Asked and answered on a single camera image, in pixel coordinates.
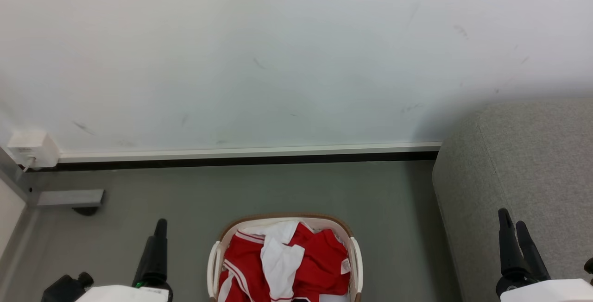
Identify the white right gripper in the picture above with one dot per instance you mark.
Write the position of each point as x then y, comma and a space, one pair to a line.
546, 292

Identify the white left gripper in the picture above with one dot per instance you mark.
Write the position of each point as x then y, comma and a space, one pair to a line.
123, 293

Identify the plain white garment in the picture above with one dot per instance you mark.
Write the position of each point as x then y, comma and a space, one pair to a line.
280, 260

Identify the red jersey with white stripes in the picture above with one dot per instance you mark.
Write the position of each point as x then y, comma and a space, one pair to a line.
319, 260

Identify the white laundry basket brown rim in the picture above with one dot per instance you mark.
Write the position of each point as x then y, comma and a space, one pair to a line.
354, 265

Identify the black round floor foot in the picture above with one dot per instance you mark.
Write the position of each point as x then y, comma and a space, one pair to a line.
86, 210

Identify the grey fabric sofa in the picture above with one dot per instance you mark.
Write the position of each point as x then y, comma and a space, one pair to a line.
519, 163

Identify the grey metal base bar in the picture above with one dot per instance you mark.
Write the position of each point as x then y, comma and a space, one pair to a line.
69, 198

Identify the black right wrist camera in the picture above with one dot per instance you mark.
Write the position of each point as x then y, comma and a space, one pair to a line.
589, 265

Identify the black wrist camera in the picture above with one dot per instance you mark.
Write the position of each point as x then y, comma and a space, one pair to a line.
65, 288
589, 265

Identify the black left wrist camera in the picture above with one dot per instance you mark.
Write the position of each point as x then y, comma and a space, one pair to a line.
65, 288

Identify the white wall baseboard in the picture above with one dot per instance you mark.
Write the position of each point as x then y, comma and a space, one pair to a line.
250, 152

